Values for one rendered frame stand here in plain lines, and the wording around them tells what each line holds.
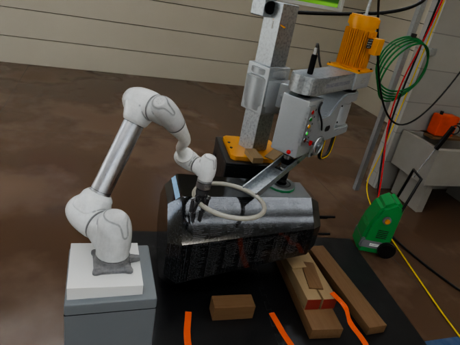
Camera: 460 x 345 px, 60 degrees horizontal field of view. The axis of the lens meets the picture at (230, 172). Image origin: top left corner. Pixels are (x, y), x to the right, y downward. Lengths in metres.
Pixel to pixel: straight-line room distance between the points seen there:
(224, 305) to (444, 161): 3.20
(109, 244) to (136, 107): 0.64
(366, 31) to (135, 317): 2.51
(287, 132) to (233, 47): 6.29
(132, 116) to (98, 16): 6.66
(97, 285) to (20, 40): 7.20
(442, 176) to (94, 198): 4.14
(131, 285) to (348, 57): 2.32
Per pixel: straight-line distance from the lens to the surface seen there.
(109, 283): 1.92
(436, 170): 5.11
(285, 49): 3.48
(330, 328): 3.07
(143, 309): 1.98
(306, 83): 2.70
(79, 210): 2.00
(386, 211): 3.96
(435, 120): 5.51
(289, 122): 2.82
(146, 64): 8.72
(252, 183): 2.81
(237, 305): 2.94
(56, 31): 8.61
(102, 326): 2.03
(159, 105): 1.81
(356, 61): 3.32
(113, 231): 1.84
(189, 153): 2.33
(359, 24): 3.27
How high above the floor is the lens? 2.16
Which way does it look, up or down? 26 degrees down
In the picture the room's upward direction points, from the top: 11 degrees clockwise
